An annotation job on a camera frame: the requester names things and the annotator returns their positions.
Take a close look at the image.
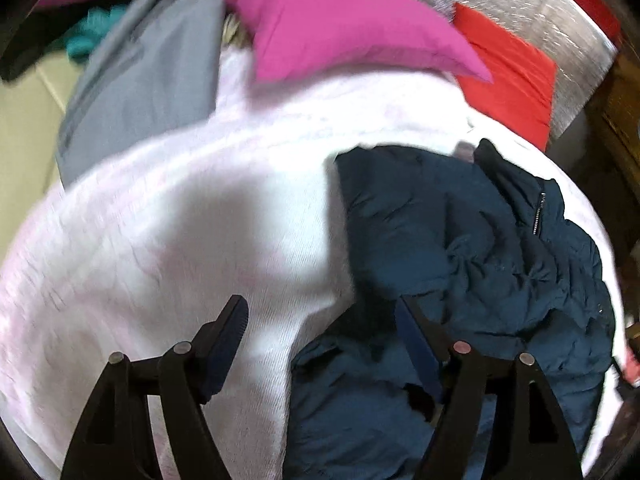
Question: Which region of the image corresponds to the navy puffer jacket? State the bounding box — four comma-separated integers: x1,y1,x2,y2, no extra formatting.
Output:
282,137,618,480

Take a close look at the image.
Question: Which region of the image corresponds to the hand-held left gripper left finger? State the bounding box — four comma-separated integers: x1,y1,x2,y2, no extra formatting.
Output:
60,294,250,480

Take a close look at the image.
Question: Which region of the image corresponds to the red pillow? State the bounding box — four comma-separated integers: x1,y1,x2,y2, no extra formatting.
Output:
450,2,559,151

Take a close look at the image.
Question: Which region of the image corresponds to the magenta pillow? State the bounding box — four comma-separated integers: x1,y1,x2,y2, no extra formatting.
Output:
223,0,495,84

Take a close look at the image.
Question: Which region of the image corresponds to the white pink blanket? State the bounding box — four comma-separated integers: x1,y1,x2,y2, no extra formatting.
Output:
0,42,626,480

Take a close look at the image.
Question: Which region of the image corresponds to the grey garment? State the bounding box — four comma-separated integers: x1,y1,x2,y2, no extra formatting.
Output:
55,0,231,191

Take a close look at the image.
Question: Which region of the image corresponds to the silver foil insulation board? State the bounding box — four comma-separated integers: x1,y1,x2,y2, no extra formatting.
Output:
345,0,621,143

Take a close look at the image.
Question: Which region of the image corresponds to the wooden side table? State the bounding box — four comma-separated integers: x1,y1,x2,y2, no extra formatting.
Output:
585,50,640,241

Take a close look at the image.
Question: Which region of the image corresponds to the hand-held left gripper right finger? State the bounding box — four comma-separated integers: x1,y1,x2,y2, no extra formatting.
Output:
394,294,585,480

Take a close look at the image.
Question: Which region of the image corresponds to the cream leather sofa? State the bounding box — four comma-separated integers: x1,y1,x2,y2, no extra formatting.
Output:
0,55,83,261

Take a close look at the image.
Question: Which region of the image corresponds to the black cloth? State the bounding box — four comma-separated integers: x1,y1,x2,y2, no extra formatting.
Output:
0,0,96,83

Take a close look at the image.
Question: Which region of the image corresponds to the teal cloth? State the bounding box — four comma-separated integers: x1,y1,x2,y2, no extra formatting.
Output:
62,5,131,63

